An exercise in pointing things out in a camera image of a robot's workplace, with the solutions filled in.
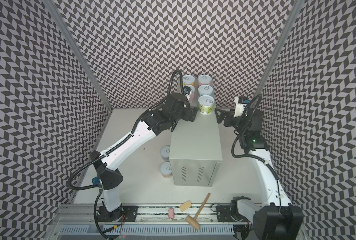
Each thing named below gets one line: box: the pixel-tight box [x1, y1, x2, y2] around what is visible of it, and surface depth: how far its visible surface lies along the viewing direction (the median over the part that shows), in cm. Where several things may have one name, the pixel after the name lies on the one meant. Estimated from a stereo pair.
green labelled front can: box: [198, 95, 215, 115], surface depth 68 cm
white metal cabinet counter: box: [169, 98, 223, 187], surface depth 64 cm
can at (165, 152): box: [160, 145, 171, 162], surface depth 92 cm
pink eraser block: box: [168, 208, 175, 219], surface depth 75 cm
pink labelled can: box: [197, 74, 213, 87], surface depth 78 cm
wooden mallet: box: [185, 192, 211, 231], surface depth 72 cm
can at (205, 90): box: [198, 84, 214, 97], surface depth 74 cm
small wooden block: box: [180, 200, 192, 213], surface depth 78 cm
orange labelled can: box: [160, 161, 173, 179], surface depth 85 cm
